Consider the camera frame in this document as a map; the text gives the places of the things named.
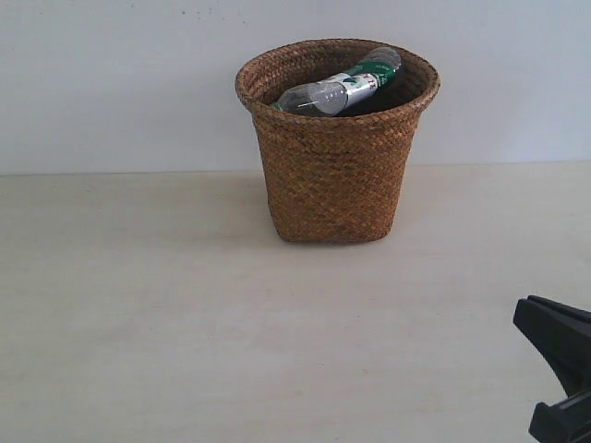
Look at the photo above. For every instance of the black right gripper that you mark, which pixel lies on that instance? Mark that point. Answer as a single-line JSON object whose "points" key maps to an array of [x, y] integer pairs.
{"points": [[561, 334]]}

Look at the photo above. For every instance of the clear plastic bottle green label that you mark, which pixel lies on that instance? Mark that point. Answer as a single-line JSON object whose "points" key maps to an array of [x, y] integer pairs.
{"points": [[333, 95]]}

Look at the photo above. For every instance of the brown woven straw basket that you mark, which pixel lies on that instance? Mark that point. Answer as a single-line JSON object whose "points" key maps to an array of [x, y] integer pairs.
{"points": [[334, 179]]}

